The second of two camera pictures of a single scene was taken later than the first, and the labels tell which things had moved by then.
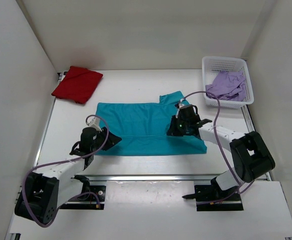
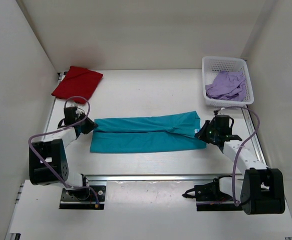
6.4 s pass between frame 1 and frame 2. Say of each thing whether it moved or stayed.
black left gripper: moved
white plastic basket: stayed
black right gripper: moved
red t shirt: stayed
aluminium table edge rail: stayed
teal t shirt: moved
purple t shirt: stayed
